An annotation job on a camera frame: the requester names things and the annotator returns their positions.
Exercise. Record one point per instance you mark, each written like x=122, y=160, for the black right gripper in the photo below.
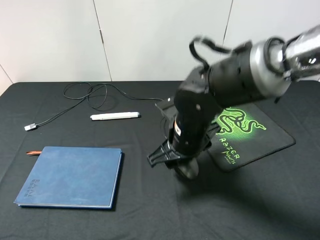
x=196, y=107

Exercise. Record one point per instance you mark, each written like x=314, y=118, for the black computer mouse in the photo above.
x=187, y=170

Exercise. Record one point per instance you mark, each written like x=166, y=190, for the white marker pen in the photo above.
x=114, y=116

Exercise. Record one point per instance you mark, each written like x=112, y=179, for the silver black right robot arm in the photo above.
x=226, y=78

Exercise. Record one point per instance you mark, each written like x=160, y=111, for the blue notebook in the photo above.
x=72, y=177

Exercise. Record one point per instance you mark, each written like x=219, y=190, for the black green Razer mousepad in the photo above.
x=247, y=134

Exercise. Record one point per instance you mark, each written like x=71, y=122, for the black tablecloth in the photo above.
x=275, y=198

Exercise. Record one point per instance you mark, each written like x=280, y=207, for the orange bookmark ribbon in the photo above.
x=33, y=153

